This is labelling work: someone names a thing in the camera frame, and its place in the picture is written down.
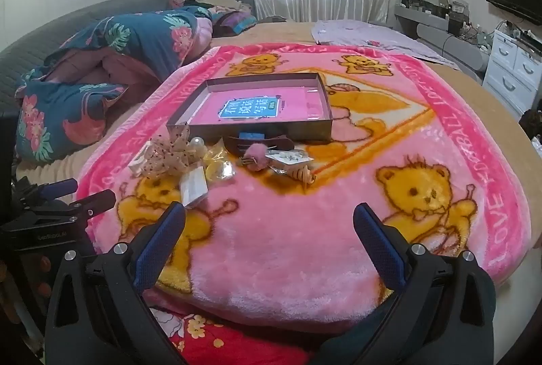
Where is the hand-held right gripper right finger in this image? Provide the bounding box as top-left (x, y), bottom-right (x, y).
top-left (352, 202), bottom-right (496, 365)

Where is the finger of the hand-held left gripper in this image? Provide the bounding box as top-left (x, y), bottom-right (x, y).
top-left (23, 178), bottom-right (80, 202)
top-left (63, 190), bottom-right (118, 222)

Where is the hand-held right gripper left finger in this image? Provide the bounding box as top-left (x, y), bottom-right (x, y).
top-left (44, 201), bottom-right (189, 365)

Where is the small white box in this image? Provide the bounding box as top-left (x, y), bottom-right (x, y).
top-left (180, 166), bottom-right (209, 208)

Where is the orange hair claw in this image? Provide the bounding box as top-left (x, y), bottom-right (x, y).
top-left (291, 165), bottom-right (317, 193)

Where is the pink pom-pom hair clip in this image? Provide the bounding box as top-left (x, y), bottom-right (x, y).
top-left (238, 144), bottom-right (272, 171)

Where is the grey cardboard box tray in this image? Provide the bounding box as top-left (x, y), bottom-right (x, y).
top-left (166, 73), bottom-right (333, 144)

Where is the beige lace bow hair clip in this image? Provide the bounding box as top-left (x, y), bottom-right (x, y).
top-left (129, 127), bottom-right (192, 179)

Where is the round yellow packet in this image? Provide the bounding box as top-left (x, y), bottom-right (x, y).
top-left (205, 159), bottom-right (238, 184)

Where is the pink bear printed blanket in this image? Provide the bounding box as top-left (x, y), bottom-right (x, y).
top-left (76, 43), bottom-right (532, 334)

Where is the red floral blanket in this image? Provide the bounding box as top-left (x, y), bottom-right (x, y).
top-left (146, 297), bottom-right (315, 365)

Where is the yellow plastic packet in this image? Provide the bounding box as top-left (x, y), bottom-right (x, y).
top-left (203, 144), bottom-right (230, 163)

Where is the brown hair clip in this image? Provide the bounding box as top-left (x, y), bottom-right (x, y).
top-left (224, 134), bottom-right (296, 159)

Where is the grey padded headboard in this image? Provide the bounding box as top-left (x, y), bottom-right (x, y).
top-left (0, 0), bottom-right (170, 97)

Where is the blue floral quilt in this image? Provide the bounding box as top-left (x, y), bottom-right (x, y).
top-left (15, 5), bottom-right (213, 164)

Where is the lilac blanket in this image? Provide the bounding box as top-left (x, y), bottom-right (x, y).
top-left (311, 20), bottom-right (460, 71)

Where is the grey dressing table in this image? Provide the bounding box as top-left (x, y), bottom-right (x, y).
top-left (394, 3), bottom-right (492, 72)

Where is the white drawer cabinet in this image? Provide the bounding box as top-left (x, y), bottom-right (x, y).
top-left (483, 28), bottom-right (542, 118)

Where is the purple striped pillow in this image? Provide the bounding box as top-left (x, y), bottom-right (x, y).
top-left (212, 11), bottom-right (257, 38)

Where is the black box on dresser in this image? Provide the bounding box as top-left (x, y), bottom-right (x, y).
top-left (448, 13), bottom-right (467, 36)

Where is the tan bed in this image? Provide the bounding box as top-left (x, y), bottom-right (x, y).
top-left (13, 20), bottom-right (542, 247)

